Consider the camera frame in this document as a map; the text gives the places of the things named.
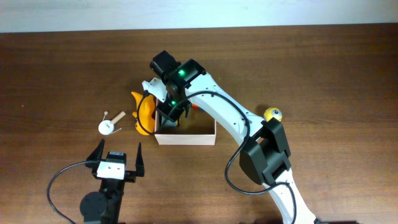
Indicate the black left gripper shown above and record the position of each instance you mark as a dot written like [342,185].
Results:
[130,175]

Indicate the multicoloured puzzle cube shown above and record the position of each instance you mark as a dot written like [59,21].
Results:
[196,107]

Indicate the yellow grey toy truck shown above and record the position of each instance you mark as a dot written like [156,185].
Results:
[168,123]

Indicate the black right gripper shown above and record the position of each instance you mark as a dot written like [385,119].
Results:
[168,112]

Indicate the pink cardboard box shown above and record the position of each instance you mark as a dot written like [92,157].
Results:
[199,128]

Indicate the yellow one-eyed ball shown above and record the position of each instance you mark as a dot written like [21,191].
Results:
[273,113]

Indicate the orange rubber animal toy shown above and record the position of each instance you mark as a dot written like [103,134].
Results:
[145,122]

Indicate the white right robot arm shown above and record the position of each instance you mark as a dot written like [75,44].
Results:
[263,151]

